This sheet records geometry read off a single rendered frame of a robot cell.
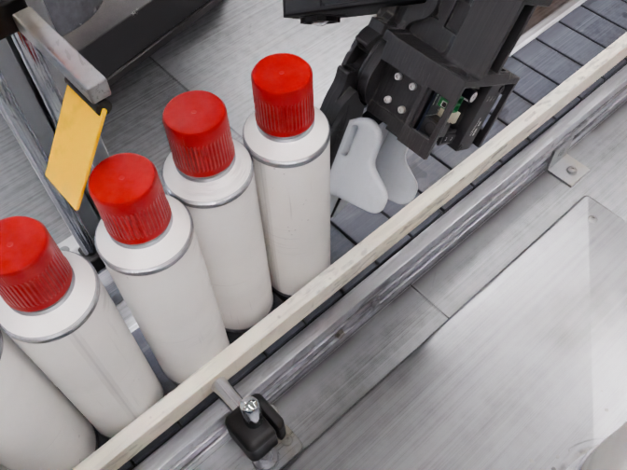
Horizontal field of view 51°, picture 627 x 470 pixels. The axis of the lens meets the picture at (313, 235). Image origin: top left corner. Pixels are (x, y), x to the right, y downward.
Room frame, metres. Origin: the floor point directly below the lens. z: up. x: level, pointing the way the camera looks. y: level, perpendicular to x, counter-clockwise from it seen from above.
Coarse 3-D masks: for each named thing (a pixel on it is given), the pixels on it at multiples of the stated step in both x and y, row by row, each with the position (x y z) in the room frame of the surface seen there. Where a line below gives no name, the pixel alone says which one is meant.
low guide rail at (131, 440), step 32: (608, 64) 0.46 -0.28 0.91; (576, 96) 0.43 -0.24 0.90; (512, 128) 0.38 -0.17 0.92; (480, 160) 0.34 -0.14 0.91; (448, 192) 0.32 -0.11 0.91; (384, 224) 0.29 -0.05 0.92; (416, 224) 0.29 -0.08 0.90; (352, 256) 0.26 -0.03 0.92; (320, 288) 0.23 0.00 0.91; (288, 320) 0.21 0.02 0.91; (224, 352) 0.19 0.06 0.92; (256, 352) 0.19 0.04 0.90; (192, 384) 0.16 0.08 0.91; (160, 416) 0.14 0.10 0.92; (128, 448) 0.12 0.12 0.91
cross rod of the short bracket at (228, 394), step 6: (222, 378) 0.17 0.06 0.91; (216, 384) 0.16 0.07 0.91; (222, 384) 0.16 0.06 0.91; (228, 384) 0.16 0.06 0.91; (216, 390) 0.16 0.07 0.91; (222, 390) 0.16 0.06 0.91; (228, 390) 0.16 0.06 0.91; (234, 390) 0.16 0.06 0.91; (222, 396) 0.16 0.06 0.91; (228, 396) 0.16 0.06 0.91; (234, 396) 0.16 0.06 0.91; (240, 396) 0.16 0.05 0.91; (222, 402) 0.15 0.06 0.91; (228, 402) 0.15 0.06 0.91; (234, 402) 0.15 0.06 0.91; (240, 402) 0.15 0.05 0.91; (228, 408) 0.15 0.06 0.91; (234, 408) 0.15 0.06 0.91
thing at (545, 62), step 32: (608, 0) 0.59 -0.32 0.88; (544, 32) 0.54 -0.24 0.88; (576, 32) 0.54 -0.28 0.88; (608, 32) 0.54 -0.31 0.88; (512, 64) 0.49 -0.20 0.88; (544, 64) 0.49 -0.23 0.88; (576, 64) 0.49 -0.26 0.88; (512, 96) 0.45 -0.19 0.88; (544, 96) 0.45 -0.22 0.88; (544, 128) 0.41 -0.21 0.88; (416, 160) 0.38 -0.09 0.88; (448, 160) 0.37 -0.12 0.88; (416, 192) 0.34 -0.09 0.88; (352, 224) 0.31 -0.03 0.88; (384, 256) 0.28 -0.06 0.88; (352, 288) 0.26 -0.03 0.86; (192, 416) 0.15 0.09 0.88
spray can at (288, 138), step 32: (256, 64) 0.28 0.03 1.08; (288, 64) 0.27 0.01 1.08; (256, 96) 0.26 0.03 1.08; (288, 96) 0.25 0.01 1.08; (256, 128) 0.26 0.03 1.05; (288, 128) 0.25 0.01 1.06; (320, 128) 0.26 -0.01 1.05; (256, 160) 0.25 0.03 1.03; (288, 160) 0.24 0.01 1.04; (320, 160) 0.25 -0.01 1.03; (288, 192) 0.24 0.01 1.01; (320, 192) 0.25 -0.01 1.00; (288, 224) 0.24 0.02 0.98; (320, 224) 0.25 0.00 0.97; (288, 256) 0.24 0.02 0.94; (320, 256) 0.25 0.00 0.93; (288, 288) 0.24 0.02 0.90
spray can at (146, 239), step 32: (128, 160) 0.21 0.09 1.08; (96, 192) 0.19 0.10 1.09; (128, 192) 0.19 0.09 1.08; (160, 192) 0.20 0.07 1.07; (128, 224) 0.18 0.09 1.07; (160, 224) 0.19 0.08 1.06; (192, 224) 0.20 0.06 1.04; (128, 256) 0.18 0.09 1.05; (160, 256) 0.18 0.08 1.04; (192, 256) 0.19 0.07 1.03; (128, 288) 0.18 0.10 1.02; (160, 288) 0.18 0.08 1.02; (192, 288) 0.19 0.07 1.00; (160, 320) 0.18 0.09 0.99; (192, 320) 0.18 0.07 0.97; (160, 352) 0.18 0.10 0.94; (192, 352) 0.18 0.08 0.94
